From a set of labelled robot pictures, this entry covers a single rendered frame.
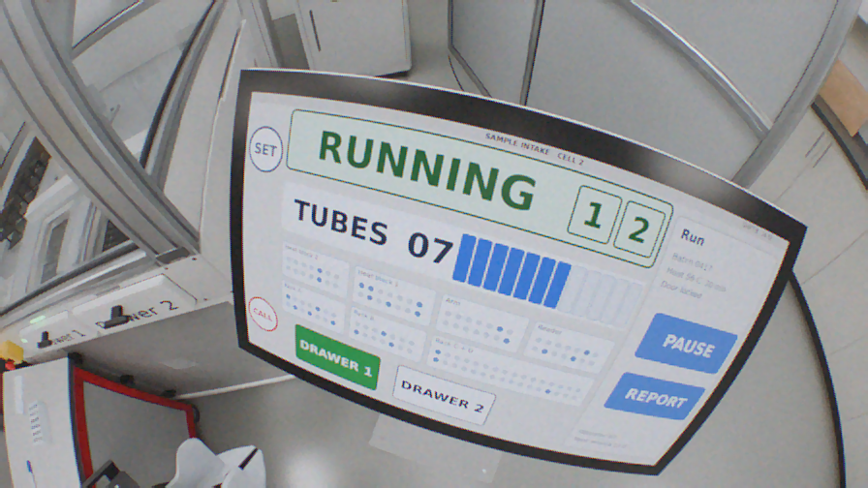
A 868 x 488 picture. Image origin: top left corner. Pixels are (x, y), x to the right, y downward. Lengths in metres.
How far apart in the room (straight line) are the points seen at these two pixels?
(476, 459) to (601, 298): 1.09
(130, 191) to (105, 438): 0.85
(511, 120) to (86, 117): 0.41
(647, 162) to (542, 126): 0.08
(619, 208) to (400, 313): 0.19
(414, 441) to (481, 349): 1.03
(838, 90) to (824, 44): 1.59
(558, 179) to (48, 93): 0.48
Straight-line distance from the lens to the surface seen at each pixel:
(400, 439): 1.33
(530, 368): 0.31
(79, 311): 0.81
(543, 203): 0.25
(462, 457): 1.32
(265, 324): 0.40
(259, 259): 0.37
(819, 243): 2.33
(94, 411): 1.19
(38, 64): 0.42
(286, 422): 1.47
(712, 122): 0.99
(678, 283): 0.30
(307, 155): 0.30
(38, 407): 1.22
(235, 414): 1.58
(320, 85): 0.30
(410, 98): 0.26
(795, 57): 0.86
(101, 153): 0.45
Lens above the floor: 1.35
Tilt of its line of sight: 61 degrees down
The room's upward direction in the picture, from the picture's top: 2 degrees counter-clockwise
